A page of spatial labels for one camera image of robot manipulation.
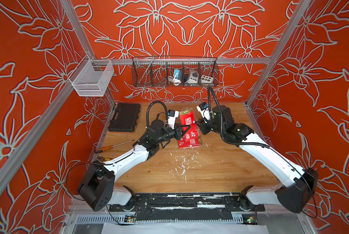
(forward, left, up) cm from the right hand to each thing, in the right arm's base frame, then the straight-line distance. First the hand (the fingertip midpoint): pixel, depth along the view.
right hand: (194, 120), depth 74 cm
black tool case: (+19, +47, -21) cm, 55 cm away
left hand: (-4, +2, -1) cm, 4 cm away
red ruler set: (+1, -1, -26) cm, 26 cm away
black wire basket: (+42, +26, +3) cm, 49 cm away
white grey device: (+31, -1, +5) cm, 31 cm away
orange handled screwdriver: (-6, +58, -25) cm, 64 cm away
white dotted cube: (+34, -10, +2) cm, 35 cm away
